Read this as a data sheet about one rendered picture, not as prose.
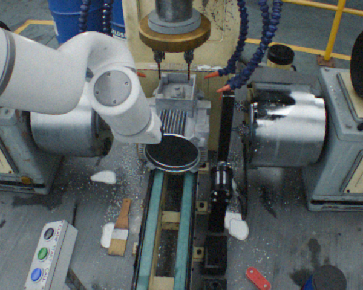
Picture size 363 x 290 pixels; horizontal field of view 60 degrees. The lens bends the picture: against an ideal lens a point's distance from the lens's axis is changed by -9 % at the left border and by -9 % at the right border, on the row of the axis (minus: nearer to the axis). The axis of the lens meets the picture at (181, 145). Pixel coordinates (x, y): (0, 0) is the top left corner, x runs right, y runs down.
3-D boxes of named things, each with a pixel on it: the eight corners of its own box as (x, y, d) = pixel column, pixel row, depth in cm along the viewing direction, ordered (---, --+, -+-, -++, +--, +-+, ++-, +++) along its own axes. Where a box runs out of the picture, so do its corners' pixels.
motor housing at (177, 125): (152, 126, 116) (147, 81, 102) (208, 130, 115) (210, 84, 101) (141, 173, 103) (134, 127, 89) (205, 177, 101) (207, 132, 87)
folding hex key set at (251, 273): (242, 273, 93) (244, 270, 91) (250, 266, 94) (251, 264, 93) (264, 295, 88) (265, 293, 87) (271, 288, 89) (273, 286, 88)
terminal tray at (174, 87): (161, 91, 105) (160, 72, 100) (196, 93, 104) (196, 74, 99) (155, 118, 97) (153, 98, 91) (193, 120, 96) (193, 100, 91)
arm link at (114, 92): (102, 95, 66) (112, 140, 64) (80, 67, 53) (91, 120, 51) (143, 83, 66) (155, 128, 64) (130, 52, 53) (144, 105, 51)
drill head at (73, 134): (37, 116, 122) (16, 61, 104) (131, 119, 120) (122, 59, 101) (11, 168, 105) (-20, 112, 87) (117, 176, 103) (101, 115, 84)
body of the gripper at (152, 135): (103, 134, 66) (116, 146, 77) (155, 136, 66) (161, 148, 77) (107, 98, 68) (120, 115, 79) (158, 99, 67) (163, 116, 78)
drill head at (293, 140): (217, 122, 118) (222, 61, 99) (331, 129, 115) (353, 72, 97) (216, 182, 101) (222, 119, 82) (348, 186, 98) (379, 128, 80)
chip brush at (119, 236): (120, 199, 111) (120, 197, 110) (135, 200, 111) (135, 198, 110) (107, 255, 97) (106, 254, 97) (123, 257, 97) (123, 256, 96)
